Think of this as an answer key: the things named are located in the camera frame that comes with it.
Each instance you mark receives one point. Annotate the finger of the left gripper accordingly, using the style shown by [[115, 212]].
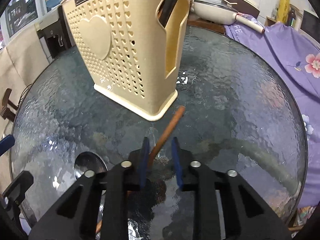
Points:
[[6, 144], [19, 186]]

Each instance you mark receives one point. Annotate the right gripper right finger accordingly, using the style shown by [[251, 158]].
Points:
[[224, 202]]

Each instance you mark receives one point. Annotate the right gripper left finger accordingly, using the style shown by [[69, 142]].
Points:
[[75, 214]]

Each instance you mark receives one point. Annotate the steel spoon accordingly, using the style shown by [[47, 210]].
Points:
[[88, 161]]

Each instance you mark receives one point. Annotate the wooden stool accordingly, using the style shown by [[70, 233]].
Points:
[[8, 107]]

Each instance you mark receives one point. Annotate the water dispenser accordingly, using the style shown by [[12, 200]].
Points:
[[54, 33]]

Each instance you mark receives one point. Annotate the beige plastic utensil holder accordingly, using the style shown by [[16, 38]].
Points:
[[131, 58]]

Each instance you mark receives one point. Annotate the purple floral cloth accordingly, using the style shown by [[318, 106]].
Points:
[[296, 60]]

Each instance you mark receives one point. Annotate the wooden counter shelf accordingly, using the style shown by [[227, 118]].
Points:
[[196, 21]]

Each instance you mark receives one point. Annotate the white frying pan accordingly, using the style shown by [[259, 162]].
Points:
[[222, 14]]

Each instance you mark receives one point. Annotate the yellow corn package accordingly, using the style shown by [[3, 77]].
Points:
[[283, 10]]

